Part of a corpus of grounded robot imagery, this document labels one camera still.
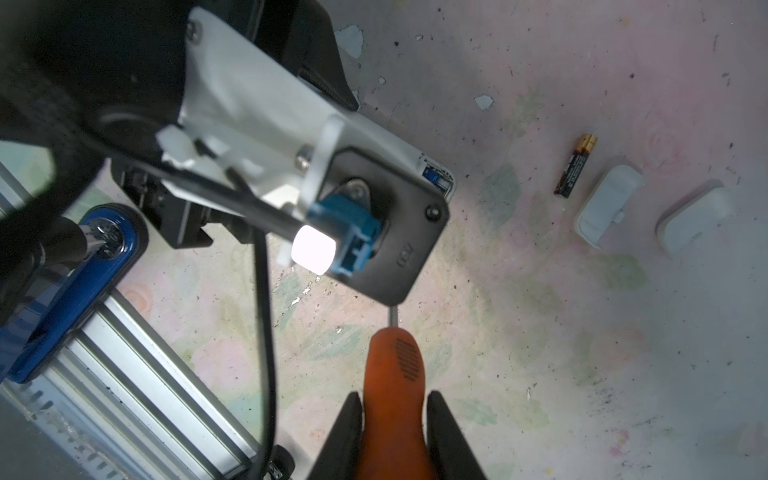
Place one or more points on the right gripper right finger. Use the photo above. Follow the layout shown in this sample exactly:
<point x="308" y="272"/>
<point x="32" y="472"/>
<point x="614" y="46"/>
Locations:
<point x="449" y="451"/>

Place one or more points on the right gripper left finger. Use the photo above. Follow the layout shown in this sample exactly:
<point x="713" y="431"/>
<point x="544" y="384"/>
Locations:
<point x="338" y="457"/>

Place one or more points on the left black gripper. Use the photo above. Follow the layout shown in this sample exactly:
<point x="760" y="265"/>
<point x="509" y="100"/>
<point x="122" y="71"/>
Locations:
<point x="297" y="36"/>

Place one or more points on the orange black handled screwdriver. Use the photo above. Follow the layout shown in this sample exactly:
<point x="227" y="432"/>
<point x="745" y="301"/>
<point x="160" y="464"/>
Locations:
<point x="393" y="445"/>

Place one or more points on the white battery cover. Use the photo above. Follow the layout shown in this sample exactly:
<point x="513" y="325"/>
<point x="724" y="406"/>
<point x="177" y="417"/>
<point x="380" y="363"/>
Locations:
<point x="698" y="215"/>
<point x="604" y="205"/>

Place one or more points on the black gold AA battery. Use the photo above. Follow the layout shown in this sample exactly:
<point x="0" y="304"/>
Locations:
<point x="576" y="163"/>

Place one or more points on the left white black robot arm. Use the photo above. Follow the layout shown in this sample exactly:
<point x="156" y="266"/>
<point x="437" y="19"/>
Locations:
<point x="90" y="81"/>

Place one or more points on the aluminium front rail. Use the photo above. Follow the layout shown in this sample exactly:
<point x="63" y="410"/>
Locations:
<point x="120" y="402"/>

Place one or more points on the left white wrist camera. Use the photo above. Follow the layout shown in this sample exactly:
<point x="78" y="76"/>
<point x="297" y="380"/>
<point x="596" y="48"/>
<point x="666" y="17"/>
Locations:
<point x="354" y="206"/>

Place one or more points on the blue black clamp handle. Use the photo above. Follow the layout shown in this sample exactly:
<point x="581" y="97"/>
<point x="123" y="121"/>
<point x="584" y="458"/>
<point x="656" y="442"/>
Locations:
<point x="69" y="272"/>

